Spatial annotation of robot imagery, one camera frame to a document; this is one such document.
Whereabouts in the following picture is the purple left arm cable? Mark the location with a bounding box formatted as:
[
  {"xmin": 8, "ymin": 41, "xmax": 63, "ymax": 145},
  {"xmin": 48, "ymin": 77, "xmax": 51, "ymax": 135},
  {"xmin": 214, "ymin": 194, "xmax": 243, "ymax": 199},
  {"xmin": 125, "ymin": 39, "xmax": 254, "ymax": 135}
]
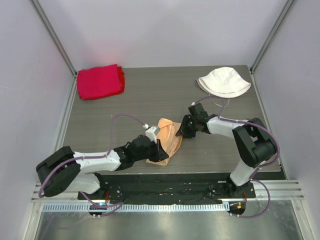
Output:
[{"xmin": 38, "ymin": 113, "xmax": 148, "ymax": 221}]

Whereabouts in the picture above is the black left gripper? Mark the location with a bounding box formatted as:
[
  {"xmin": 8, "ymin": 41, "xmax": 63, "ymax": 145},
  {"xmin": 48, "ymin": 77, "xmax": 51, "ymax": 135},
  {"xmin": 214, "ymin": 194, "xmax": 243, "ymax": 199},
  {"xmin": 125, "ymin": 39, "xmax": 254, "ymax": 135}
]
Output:
[{"xmin": 134, "ymin": 138, "xmax": 169, "ymax": 163}]

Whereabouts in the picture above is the beige satin napkin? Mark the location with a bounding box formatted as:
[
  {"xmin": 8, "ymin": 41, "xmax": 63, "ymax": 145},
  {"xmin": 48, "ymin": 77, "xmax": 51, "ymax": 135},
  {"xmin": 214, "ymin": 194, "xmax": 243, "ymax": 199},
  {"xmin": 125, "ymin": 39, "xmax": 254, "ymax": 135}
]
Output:
[{"xmin": 146, "ymin": 118, "xmax": 183, "ymax": 166}]

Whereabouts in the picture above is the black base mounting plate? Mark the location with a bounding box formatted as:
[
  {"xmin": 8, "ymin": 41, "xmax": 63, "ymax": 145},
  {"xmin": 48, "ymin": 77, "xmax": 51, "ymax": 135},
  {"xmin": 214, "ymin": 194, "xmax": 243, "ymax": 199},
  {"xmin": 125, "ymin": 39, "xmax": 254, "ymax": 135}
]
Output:
[{"xmin": 47, "ymin": 172, "xmax": 258, "ymax": 205}]

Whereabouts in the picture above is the aluminium frame rail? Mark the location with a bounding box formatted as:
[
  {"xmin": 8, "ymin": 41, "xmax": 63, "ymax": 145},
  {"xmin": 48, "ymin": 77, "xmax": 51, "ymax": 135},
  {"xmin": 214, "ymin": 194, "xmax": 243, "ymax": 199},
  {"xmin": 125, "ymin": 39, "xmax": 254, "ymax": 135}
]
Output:
[{"xmin": 30, "ymin": 179, "xmax": 306, "ymax": 202}]

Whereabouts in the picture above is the white slotted cable duct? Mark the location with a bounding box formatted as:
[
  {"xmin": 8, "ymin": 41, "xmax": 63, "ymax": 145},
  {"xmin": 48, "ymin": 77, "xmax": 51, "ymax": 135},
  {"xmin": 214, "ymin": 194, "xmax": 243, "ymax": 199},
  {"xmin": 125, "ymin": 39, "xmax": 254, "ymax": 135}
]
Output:
[{"xmin": 42, "ymin": 202, "xmax": 230, "ymax": 213}]

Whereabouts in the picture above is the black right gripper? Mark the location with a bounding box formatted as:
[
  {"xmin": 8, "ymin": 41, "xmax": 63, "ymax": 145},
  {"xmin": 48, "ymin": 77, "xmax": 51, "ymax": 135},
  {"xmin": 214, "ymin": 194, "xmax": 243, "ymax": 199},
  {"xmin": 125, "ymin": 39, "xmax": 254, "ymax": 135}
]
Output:
[{"xmin": 175, "ymin": 115, "xmax": 199, "ymax": 139}]

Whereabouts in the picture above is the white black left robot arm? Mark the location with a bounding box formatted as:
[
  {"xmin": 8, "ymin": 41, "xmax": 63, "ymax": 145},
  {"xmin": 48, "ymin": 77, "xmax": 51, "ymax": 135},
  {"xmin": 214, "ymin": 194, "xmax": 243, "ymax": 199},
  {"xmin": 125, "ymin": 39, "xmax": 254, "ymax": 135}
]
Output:
[{"xmin": 35, "ymin": 135, "xmax": 169, "ymax": 200}]

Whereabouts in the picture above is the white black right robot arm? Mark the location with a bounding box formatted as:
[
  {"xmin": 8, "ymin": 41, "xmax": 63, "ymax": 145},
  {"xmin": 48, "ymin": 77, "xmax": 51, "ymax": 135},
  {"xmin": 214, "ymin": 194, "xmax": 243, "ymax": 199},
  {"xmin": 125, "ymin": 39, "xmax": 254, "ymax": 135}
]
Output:
[{"xmin": 175, "ymin": 103, "xmax": 279, "ymax": 198}]

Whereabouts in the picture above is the red folded cloth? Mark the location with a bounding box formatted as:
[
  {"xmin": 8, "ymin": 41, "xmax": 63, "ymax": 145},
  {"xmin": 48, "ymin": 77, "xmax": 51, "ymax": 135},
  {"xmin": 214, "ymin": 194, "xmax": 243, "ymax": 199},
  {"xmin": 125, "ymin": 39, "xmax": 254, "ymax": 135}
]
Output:
[{"xmin": 76, "ymin": 64, "xmax": 125, "ymax": 100}]

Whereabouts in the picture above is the white bucket hat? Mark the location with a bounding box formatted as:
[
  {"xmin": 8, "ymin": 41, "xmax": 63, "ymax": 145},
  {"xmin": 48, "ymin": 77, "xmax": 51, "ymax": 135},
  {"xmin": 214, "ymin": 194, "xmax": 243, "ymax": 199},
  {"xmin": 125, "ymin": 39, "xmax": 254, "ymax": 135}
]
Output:
[{"xmin": 195, "ymin": 66, "xmax": 251, "ymax": 108}]

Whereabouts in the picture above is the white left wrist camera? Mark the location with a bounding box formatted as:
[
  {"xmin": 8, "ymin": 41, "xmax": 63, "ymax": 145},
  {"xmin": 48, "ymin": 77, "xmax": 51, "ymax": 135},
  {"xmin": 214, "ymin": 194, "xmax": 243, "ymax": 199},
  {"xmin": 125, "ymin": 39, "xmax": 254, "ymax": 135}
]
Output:
[{"xmin": 142, "ymin": 123, "xmax": 160, "ymax": 143}]

